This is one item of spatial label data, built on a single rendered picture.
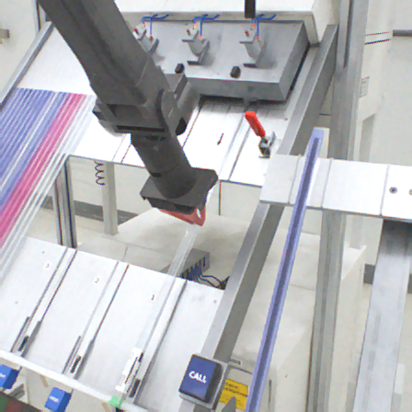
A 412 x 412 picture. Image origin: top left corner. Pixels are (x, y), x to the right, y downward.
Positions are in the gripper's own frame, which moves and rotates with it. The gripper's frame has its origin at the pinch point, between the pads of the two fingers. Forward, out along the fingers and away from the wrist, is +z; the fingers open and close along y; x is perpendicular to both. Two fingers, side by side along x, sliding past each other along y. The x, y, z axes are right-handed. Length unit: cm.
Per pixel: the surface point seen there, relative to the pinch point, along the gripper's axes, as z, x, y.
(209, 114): -0.8, -21.2, 7.1
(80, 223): 172, -80, 184
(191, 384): 0.4, 23.8, -10.3
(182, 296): 3.4, 11.7, -1.8
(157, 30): -8.5, -34.1, 21.7
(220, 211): 161, -101, 90
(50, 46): -3, -36, 55
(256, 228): 0.6, -0.7, -9.7
